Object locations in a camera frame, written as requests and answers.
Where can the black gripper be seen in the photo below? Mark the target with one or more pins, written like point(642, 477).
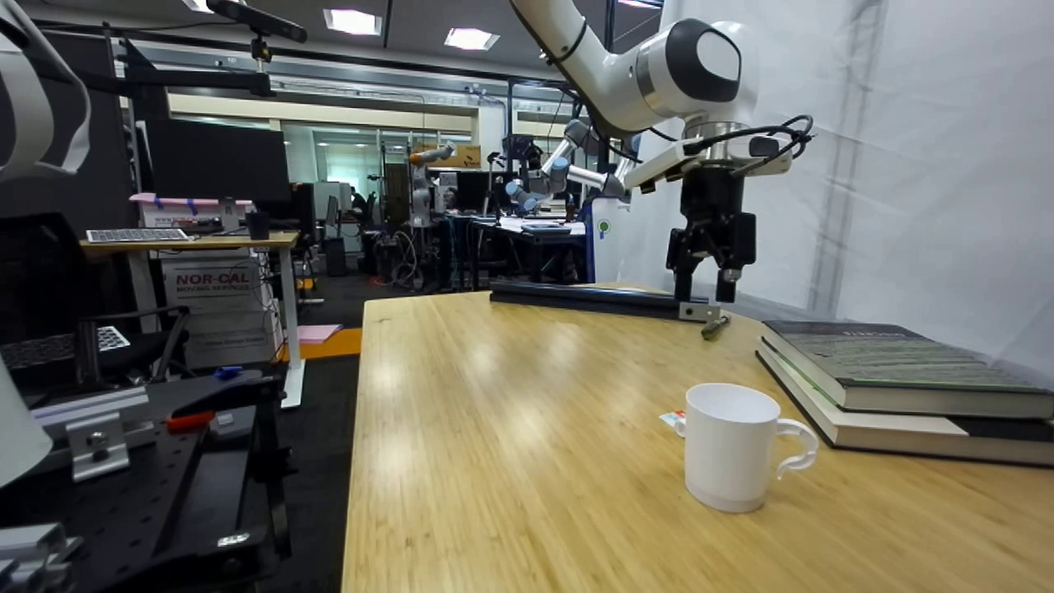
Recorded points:
point(715, 226)

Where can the white ceramic mug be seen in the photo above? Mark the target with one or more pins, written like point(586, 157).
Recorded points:
point(741, 442)

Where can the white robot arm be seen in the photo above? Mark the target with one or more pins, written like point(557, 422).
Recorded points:
point(691, 70)

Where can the grey background robot arm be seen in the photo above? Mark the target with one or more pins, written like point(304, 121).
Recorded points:
point(557, 168)

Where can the standing desk with keyboard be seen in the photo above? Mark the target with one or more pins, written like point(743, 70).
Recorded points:
point(228, 267)

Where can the small dark metal tool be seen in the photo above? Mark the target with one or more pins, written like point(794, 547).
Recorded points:
point(713, 329)

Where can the long black metal bar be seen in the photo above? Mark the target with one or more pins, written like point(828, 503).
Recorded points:
point(602, 301)

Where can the small red white label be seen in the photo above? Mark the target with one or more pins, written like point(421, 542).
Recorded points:
point(674, 420)

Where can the upper grey hardcover book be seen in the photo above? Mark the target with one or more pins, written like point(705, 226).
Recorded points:
point(883, 368)

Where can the white backdrop curtain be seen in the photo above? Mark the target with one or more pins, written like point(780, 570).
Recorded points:
point(927, 195)

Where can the black breadboard mounting plate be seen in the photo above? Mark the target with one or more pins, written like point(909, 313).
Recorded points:
point(196, 511)

